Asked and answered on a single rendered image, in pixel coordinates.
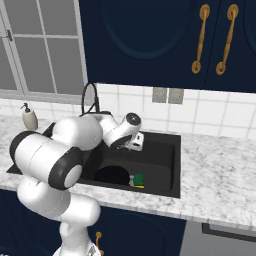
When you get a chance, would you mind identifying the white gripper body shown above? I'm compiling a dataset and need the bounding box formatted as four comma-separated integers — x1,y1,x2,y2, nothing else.
125,131,145,152

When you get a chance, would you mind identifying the black sink basin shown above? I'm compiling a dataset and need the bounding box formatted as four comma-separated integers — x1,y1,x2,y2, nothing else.
6,121,182,200

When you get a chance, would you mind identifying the green and yellow sponge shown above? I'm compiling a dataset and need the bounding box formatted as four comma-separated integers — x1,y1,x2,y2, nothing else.
129,173,146,190

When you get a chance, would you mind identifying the black pan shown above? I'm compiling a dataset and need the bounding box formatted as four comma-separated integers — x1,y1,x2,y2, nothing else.
94,164,132,187

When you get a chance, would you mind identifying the black curved tap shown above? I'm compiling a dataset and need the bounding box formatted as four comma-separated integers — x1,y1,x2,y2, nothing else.
80,82,113,118

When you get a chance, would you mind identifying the navy base cupboard door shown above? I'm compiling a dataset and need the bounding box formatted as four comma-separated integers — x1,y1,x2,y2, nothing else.
87,205,187,256
0,188,65,256

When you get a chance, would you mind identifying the beige soap dispenser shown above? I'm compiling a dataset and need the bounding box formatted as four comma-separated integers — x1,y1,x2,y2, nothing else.
20,102,39,131

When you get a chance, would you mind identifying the grey dishwasher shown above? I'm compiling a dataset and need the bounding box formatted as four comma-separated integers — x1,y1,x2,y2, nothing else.
179,219,256,256

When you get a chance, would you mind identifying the white framed window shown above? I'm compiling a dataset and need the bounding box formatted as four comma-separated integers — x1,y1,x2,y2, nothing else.
0,0,89,105

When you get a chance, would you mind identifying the grey wall socket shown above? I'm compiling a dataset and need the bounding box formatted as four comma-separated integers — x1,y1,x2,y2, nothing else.
151,87,169,104
167,87,185,105

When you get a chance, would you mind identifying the navy wall cupboard door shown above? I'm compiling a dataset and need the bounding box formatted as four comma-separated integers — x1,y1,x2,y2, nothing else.
78,0,218,90
204,0,256,94

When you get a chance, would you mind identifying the brass base cupboard handle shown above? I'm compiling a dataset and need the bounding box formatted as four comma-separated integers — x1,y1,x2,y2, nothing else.
94,231,105,256

